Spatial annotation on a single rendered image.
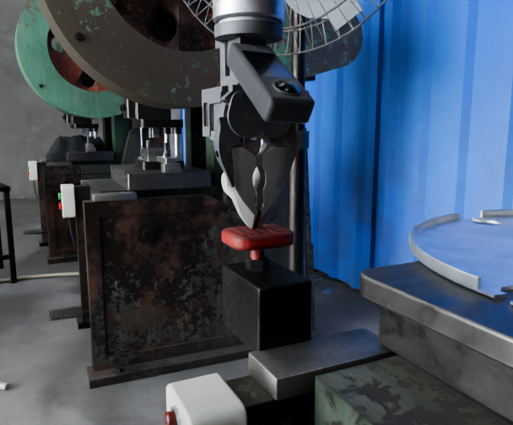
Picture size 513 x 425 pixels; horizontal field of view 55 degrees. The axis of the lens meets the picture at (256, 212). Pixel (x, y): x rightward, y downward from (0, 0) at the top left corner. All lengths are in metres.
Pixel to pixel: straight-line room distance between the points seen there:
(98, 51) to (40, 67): 1.72
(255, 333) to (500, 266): 0.27
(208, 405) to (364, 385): 0.13
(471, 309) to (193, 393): 0.29
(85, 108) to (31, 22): 0.54
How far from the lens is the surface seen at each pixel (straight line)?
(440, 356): 0.46
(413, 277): 0.27
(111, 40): 1.50
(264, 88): 0.44
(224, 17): 0.52
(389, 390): 0.44
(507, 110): 1.96
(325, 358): 0.49
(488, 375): 0.43
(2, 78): 6.76
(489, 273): 0.28
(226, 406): 0.44
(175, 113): 5.31
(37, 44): 3.21
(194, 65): 1.54
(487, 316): 0.22
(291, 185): 1.16
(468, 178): 2.09
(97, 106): 3.22
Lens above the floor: 0.85
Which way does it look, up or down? 10 degrees down
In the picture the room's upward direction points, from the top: straight up
